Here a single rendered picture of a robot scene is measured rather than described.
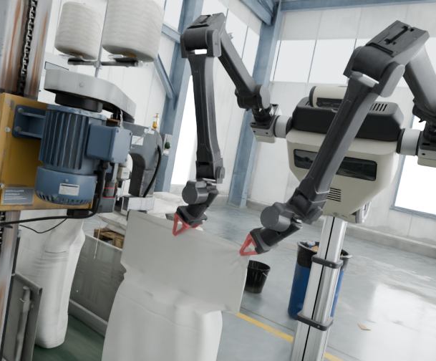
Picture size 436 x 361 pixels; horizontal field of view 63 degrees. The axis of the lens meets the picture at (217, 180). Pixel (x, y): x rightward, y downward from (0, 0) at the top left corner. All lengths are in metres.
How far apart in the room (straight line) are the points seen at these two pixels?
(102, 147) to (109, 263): 1.05
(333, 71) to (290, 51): 1.38
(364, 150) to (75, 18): 1.03
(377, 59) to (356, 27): 9.17
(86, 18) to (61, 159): 0.53
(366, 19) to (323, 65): 1.37
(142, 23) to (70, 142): 0.39
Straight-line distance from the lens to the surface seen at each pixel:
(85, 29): 1.31
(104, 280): 1.95
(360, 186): 1.36
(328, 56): 9.91
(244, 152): 9.91
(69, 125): 0.96
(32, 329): 1.45
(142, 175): 1.41
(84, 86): 0.95
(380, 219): 9.01
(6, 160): 1.10
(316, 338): 1.61
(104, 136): 0.94
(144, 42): 1.09
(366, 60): 0.82
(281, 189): 9.64
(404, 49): 0.82
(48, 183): 0.98
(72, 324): 1.92
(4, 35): 1.15
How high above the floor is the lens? 1.28
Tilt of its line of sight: 4 degrees down
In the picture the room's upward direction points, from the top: 11 degrees clockwise
